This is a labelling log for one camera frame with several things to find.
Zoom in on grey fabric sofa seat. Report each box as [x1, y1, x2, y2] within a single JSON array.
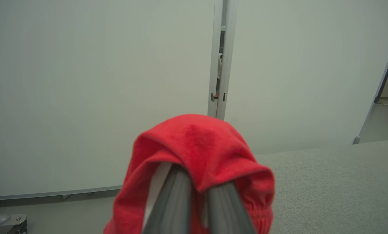
[[254, 139, 388, 234]]

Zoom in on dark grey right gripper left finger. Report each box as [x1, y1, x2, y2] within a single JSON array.
[[142, 164, 192, 234]]

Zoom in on white partition panel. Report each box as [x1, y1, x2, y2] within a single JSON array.
[[0, 0, 223, 199], [216, 0, 388, 155]]

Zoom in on red cloth garment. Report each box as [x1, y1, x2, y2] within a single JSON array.
[[103, 114, 275, 234]]

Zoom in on grey metal caster foot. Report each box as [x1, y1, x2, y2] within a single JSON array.
[[0, 214, 28, 234]]

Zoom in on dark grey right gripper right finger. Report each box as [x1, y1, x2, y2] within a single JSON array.
[[207, 181, 257, 234]]

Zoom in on grey partition frame post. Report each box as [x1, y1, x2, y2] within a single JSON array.
[[353, 23, 388, 145]]

